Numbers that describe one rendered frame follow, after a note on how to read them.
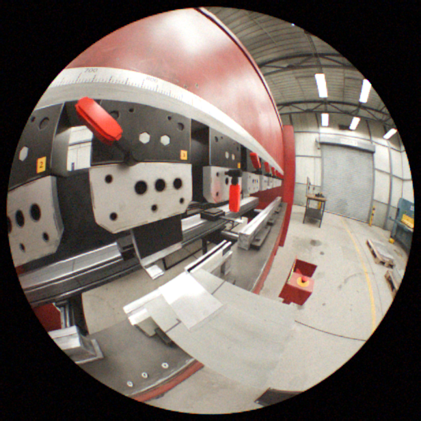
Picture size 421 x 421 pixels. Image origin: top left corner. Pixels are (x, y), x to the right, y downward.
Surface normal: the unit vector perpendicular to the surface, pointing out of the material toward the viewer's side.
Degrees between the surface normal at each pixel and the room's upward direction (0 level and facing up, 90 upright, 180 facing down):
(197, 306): 0
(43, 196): 90
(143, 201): 90
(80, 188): 90
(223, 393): 0
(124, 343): 0
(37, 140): 90
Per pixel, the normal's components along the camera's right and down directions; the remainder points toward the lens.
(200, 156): -0.62, 0.21
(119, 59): 0.79, 0.16
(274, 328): 0.00, -0.96
